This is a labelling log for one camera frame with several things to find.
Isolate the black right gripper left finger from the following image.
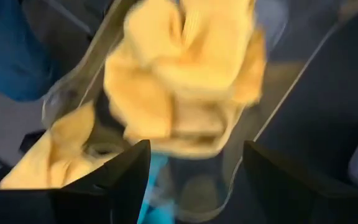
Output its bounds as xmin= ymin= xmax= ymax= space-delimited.
xmin=0 ymin=139 xmax=152 ymax=224

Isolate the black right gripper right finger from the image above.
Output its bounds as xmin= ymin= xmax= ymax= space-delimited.
xmin=242 ymin=140 xmax=358 ymax=224

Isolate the clear plastic basket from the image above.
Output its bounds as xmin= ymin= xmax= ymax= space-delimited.
xmin=40 ymin=0 xmax=358 ymax=223

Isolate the blue microfiber towel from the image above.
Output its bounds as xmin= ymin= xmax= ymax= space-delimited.
xmin=0 ymin=0 xmax=53 ymax=102
xmin=137 ymin=154 xmax=176 ymax=224

